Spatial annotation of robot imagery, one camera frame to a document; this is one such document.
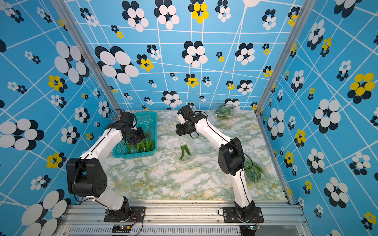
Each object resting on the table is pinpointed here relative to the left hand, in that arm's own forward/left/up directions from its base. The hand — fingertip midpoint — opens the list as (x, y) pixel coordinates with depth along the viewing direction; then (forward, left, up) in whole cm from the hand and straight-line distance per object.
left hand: (146, 135), depth 89 cm
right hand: (+4, -21, 0) cm, 22 cm away
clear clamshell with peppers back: (+28, -53, -6) cm, 60 cm away
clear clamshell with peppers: (-19, -64, -10) cm, 68 cm away
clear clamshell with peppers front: (0, -23, -13) cm, 26 cm away
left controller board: (-46, +7, -16) cm, 49 cm away
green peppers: (0, +2, -10) cm, 10 cm away
